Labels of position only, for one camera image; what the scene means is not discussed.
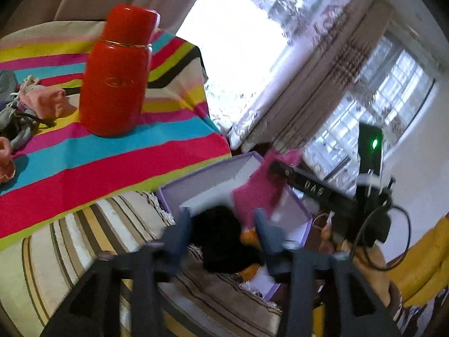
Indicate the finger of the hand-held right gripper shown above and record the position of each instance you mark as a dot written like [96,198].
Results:
[315,187]

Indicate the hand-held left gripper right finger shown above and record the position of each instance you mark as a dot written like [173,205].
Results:
[263,232]

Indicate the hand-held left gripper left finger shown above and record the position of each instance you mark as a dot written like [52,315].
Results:
[181,232]

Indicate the magenta fuzzy sock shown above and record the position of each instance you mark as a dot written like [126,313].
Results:
[258,189]

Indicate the purple cardboard box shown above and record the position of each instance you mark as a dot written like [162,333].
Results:
[210,182]

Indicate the person's right forearm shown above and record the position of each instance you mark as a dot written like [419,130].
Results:
[370,273]

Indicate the orange cloth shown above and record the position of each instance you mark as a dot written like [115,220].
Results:
[249,238]

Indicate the black cloth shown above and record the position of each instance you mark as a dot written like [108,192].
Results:
[219,231]

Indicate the barred window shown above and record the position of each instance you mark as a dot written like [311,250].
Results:
[393,87]

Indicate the floral sheer curtain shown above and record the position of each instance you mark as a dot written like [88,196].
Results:
[315,77]

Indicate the colourful striped tablecloth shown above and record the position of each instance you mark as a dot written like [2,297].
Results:
[105,168]

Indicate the beige striped sofa cover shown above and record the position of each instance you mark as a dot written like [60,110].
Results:
[70,252]

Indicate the yellow cloth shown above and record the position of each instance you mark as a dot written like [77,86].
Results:
[424,252]

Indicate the bright window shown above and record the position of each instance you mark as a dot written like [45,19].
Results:
[231,49]

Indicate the red thermos bottle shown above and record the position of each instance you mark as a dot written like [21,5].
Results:
[114,77]

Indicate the peach sock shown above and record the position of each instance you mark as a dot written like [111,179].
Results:
[47,100]

